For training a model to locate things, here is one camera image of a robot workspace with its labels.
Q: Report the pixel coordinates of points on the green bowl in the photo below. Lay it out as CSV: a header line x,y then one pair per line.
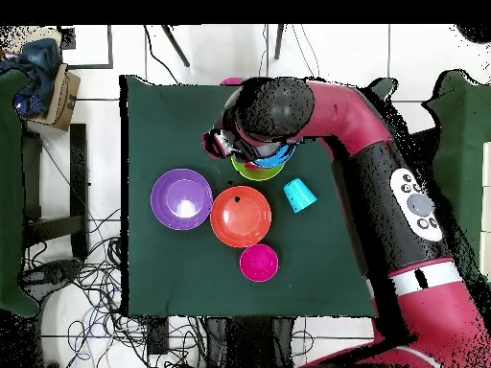
x,y
261,174

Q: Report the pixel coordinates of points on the blue bowl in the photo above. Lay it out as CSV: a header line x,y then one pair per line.
x,y
280,155

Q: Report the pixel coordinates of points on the purple bowl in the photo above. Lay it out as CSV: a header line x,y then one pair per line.
x,y
181,199

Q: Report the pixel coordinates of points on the orange bowl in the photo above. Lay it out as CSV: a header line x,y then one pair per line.
x,y
240,220

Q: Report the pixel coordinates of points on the blue cup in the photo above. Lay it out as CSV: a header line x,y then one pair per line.
x,y
300,195

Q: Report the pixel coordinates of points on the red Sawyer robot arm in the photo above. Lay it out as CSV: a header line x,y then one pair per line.
x,y
383,191

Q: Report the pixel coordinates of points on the black tripod leg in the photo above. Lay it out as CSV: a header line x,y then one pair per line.
x,y
279,42
176,46

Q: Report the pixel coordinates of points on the small pink bowl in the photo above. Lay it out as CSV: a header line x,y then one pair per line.
x,y
259,263

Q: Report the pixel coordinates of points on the black framed board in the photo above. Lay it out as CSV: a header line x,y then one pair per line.
x,y
110,46

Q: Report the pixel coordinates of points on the dark green table cloth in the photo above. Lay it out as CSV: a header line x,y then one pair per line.
x,y
191,287

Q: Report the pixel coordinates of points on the cardboard box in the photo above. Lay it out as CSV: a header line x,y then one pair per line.
x,y
65,99

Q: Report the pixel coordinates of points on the blue fabric bag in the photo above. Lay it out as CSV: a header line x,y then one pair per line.
x,y
40,73

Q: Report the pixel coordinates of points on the black power adapter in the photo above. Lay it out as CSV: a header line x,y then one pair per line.
x,y
158,337

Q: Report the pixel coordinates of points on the black chair base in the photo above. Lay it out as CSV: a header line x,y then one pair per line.
x,y
53,271

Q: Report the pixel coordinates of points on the green cloth side table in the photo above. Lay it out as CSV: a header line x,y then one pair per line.
x,y
464,153
9,191

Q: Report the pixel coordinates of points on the black stool frame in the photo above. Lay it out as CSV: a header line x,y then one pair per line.
x,y
422,145
78,172

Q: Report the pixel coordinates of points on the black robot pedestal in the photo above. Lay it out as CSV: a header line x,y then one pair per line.
x,y
249,345

